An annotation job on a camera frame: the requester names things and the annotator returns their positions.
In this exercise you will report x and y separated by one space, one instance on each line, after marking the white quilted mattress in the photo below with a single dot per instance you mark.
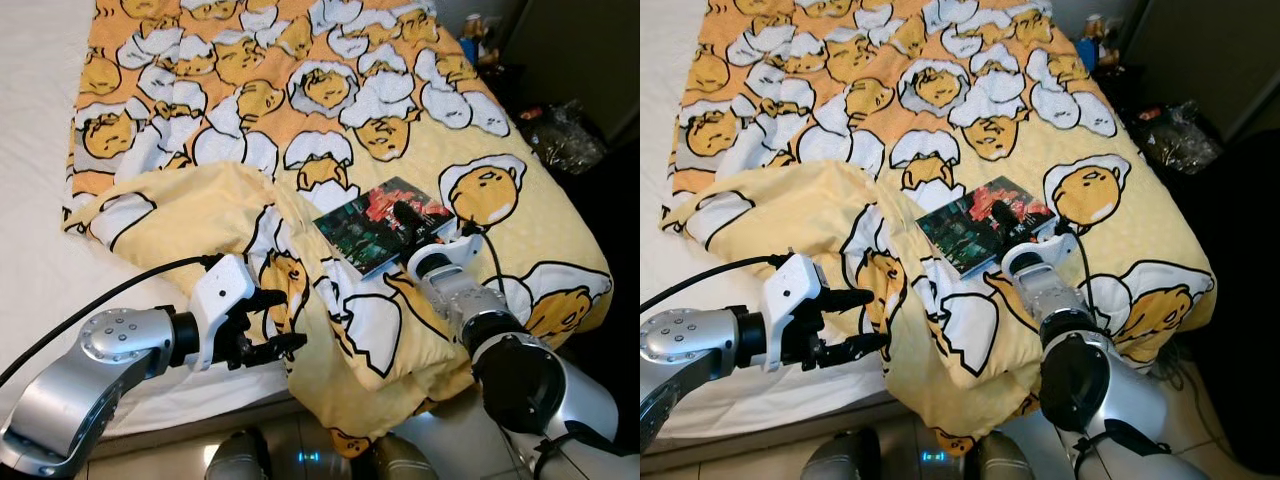
40 150
660 120

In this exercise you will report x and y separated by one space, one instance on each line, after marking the crumpled clear plastic bag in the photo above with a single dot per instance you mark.
565 140
1180 140

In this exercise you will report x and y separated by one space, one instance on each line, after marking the grey quilted bed base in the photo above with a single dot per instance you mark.
200 432
780 425

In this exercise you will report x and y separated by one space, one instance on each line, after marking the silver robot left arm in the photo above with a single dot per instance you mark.
100 350
690 340

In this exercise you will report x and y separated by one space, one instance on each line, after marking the yellow egg-print blanket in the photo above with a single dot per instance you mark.
1000 110
400 110

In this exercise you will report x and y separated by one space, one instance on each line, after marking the dark wardrobe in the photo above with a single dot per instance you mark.
1200 50

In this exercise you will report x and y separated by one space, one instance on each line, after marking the dark book with red cover art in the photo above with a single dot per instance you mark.
360 235
960 235

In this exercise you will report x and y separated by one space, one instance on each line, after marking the grey robot right leg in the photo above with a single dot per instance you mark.
1005 460
400 460

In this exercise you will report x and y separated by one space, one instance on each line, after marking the robot pelvis with blue light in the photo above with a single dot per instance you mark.
930 462
305 460

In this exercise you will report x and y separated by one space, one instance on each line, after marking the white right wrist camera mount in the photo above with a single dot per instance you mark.
460 250
1055 248

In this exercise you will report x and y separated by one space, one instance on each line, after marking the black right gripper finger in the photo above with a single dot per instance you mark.
408 218
1005 218

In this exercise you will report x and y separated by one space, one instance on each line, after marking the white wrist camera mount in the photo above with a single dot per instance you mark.
220 295
1055 248
790 295
460 250

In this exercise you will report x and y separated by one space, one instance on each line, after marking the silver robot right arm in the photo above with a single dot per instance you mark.
1050 300
470 300

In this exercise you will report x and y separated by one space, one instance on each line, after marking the blue toy figure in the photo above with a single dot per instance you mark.
1087 50
470 48

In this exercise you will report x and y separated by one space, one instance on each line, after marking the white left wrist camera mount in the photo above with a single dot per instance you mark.
220 295
790 295

